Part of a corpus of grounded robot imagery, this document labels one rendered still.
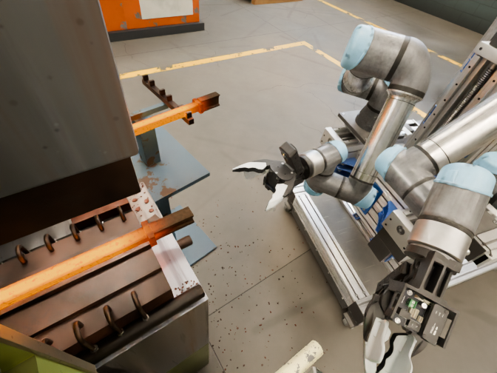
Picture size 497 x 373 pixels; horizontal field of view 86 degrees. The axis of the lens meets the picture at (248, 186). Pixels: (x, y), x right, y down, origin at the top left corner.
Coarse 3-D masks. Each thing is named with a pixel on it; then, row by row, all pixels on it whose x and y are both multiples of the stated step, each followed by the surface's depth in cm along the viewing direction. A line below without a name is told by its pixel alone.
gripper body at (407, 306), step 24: (432, 264) 37; (456, 264) 36; (384, 288) 43; (408, 288) 38; (432, 288) 36; (384, 312) 43; (408, 312) 36; (432, 312) 35; (456, 312) 35; (432, 336) 35
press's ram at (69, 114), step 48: (0, 0) 10; (48, 0) 11; (96, 0) 12; (0, 48) 11; (48, 48) 12; (96, 48) 13; (0, 96) 12; (48, 96) 13; (96, 96) 14; (0, 144) 13; (48, 144) 15; (96, 144) 16; (0, 192) 15
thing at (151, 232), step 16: (144, 224) 55; (160, 224) 55; (176, 224) 57; (112, 240) 53; (128, 240) 53; (144, 240) 54; (80, 256) 50; (96, 256) 50; (112, 256) 51; (48, 272) 47; (64, 272) 48; (16, 288) 45; (32, 288) 45; (0, 304) 43
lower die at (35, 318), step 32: (128, 224) 57; (32, 256) 50; (64, 256) 51; (128, 256) 52; (0, 288) 45; (64, 288) 48; (96, 288) 48; (128, 288) 50; (160, 288) 50; (0, 320) 43; (32, 320) 44; (64, 320) 45; (96, 320) 46; (128, 320) 49
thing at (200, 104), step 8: (208, 96) 93; (216, 96) 94; (192, 104) 90; (200, 104) 90; (208, 104) 94; (216, 104) 97; (168, 112) 86; (176, 112) 87; (184, 112) 88; (192, 112) 91; (200, 112) 92; (144, 120) 82; (152, 120) 83; (160, 120) 83; (168, 120) 85; (136, 128) 79; (144, 128) 81; (152, 128) 83
